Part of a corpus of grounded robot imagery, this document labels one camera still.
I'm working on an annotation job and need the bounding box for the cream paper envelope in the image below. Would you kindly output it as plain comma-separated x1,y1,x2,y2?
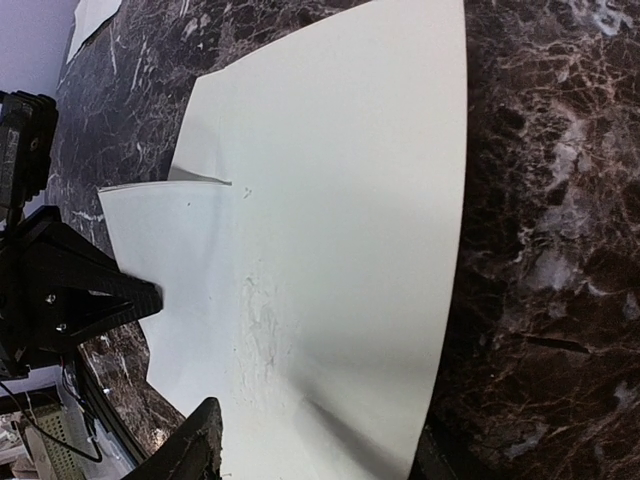
99,1,467,479

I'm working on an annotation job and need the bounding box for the spare white paper sheet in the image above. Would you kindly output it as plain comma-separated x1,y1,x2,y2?
66,0,122,63

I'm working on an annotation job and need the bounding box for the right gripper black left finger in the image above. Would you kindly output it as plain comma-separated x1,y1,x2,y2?
124,397,223,480

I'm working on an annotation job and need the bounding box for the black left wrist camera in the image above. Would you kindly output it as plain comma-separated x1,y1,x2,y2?
1,91,59,226

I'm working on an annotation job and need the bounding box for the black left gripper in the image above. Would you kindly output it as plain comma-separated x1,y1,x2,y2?
1,221,163,380

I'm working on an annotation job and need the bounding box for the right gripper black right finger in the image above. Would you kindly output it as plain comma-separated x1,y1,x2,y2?
409,424,480,480

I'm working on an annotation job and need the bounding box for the black front table rail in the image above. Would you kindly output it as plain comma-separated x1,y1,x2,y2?
73,353,149,467

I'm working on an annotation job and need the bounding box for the white perforated metal basket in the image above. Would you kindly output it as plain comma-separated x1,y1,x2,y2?
24,404,84,480

